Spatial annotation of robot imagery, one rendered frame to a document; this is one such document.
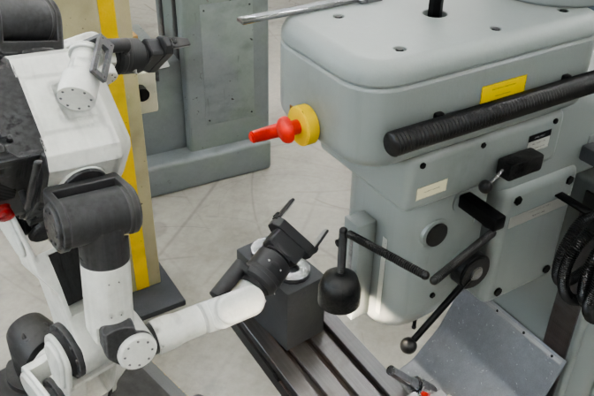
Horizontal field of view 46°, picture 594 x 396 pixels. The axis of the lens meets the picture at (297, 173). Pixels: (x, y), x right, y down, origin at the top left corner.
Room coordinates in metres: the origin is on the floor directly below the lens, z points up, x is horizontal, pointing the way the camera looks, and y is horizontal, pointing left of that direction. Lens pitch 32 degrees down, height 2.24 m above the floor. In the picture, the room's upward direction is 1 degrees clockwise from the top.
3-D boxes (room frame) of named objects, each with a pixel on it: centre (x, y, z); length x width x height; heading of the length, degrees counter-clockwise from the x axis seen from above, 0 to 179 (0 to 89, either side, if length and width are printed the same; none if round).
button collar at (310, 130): (0.90, -0.01, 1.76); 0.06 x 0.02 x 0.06; 32
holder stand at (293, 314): (1.37, 0.04, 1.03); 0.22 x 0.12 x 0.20; 38
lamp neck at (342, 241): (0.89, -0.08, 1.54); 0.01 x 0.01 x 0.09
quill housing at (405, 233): (1.03, -0.21, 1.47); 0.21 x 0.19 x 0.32; 32
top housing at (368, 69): (1.03, -0.22, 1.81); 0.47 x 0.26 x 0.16; 122
